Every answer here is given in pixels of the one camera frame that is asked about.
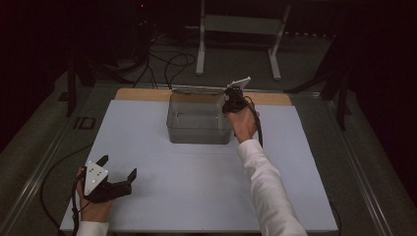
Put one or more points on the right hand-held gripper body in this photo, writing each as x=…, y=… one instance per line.
x=233, y=101

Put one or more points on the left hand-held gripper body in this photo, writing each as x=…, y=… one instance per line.
x=105, y=193

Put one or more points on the clear plastic storage box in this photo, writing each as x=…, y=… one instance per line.
x=196, y=126

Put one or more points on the person's left hand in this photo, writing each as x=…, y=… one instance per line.
x=95, y=211

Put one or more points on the person's right hand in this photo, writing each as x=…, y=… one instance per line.
x=244, y=126

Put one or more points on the white table mat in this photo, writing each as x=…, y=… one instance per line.
x=170, y=183

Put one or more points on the wooden table board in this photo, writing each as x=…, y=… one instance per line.
x=141, y=95

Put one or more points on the white metal stand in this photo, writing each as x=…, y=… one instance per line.
x=242, y=24

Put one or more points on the black stand leg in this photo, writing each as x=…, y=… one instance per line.
x=342, y=105
x=71, y=88

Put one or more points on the metal floor rail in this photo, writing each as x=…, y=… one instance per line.
x=360, y=170
x=39, y=170

